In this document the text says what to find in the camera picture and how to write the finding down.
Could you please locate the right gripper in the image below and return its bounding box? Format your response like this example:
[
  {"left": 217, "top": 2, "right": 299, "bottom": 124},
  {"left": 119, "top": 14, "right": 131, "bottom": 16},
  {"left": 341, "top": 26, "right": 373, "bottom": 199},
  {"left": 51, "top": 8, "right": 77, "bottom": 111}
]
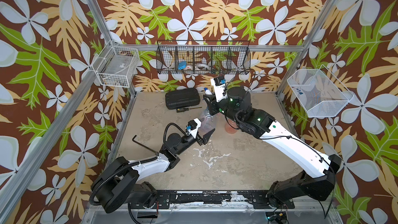
[{"left": 203, "top": 92, "right": 245, "bottom": 127}]

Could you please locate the clear blue spray bottle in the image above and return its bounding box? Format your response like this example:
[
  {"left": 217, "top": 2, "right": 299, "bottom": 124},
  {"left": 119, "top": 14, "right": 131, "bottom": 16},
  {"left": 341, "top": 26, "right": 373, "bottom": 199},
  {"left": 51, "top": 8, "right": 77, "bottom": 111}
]
[{"left": 199, "top": 108, "right": 216, "bottom": 134}]

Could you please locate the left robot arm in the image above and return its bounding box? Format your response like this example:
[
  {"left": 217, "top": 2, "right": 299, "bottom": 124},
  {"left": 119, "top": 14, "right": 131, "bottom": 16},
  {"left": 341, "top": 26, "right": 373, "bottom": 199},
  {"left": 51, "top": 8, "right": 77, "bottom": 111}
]
[{"left": 89, "top": 118, "right": 215, "bottom": 213}]

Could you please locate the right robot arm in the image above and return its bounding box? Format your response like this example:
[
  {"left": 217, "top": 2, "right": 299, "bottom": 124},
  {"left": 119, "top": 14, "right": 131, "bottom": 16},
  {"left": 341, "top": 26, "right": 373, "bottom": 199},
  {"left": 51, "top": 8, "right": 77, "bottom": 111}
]
[{"left": 203, "top": 85, "right": 342, "bottom": 207}]

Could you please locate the orange translucent spray bottle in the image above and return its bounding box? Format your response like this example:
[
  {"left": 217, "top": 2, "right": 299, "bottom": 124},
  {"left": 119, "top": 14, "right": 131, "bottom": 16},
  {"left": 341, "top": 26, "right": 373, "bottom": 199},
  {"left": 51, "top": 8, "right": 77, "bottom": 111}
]
[{"left": 225, "top": 118, "right": 239, "bottom": 134}]

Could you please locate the black plastic case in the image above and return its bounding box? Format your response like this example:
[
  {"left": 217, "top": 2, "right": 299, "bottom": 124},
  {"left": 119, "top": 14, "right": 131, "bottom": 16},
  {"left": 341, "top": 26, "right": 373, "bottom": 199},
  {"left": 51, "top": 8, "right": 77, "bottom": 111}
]
[{"left": 165, "top": 88, "right": 201, "bottom": 110}]

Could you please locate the black yellow screwdriver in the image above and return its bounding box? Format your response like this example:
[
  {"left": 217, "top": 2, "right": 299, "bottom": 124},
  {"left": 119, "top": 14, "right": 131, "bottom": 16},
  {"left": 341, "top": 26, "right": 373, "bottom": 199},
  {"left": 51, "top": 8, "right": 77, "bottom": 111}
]
[{"left": 176, "top": 106, "right": 202, "bottom": 113}]

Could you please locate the white tape roll in basket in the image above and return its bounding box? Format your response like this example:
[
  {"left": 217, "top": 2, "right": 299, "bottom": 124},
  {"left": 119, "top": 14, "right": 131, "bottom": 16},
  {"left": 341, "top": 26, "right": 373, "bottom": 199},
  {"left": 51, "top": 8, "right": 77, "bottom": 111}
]
[{"left": 195, "top": 63, "right": 210, "bottom": 71}]

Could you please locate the blue round item in basket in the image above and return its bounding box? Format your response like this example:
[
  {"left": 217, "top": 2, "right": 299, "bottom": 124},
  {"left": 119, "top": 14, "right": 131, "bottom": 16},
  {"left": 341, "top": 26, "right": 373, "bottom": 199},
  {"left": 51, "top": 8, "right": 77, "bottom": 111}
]
[{"left": 177, "top": 60, "right": 187, "bottom": 70}]

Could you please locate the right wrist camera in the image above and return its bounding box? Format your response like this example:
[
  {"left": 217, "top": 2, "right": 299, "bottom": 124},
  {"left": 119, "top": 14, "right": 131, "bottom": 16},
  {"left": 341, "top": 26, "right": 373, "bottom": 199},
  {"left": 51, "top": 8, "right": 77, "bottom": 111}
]
[{"left": 210, "top": 75, "right": 227, "bottom": 102}]

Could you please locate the black wire wall basket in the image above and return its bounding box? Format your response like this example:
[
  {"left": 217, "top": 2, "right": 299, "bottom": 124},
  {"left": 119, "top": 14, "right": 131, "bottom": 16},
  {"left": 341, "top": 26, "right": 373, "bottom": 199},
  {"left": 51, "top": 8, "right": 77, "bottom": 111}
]
[{"left": 154, "top": 40, "right": 251, "bottom": 75}]

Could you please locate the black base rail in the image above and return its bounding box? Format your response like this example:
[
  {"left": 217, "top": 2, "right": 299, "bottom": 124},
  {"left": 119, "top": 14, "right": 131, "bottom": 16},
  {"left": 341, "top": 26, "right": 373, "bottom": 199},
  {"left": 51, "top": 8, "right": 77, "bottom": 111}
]
[{"left": 127, "top": 190, "right": 295, "bottom": 209}]

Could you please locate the white wire basket left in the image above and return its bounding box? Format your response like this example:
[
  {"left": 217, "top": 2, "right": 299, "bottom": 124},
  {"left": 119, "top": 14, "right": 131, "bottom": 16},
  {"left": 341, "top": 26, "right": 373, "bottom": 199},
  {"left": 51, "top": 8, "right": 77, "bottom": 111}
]
[{"left": 92, "top": 46, "right": 141, "bottom": 88}]

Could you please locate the white wire basket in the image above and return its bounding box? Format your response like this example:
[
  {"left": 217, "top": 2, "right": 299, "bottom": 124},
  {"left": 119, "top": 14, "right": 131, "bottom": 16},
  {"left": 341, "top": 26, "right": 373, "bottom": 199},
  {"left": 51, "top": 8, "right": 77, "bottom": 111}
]
[
  {"left": 92, "top": 46, "right": 141, "bottom": 88},
  {"left": 287, "top": 65, "right": 354, "bottom": 118}
]

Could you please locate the white wire basket right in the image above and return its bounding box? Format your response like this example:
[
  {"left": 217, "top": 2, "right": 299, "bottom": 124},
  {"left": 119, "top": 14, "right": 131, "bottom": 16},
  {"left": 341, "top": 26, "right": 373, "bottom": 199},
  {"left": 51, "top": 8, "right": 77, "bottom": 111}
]
[{"left": 287, "top": 65, "right": 354, "bottom": 118}]

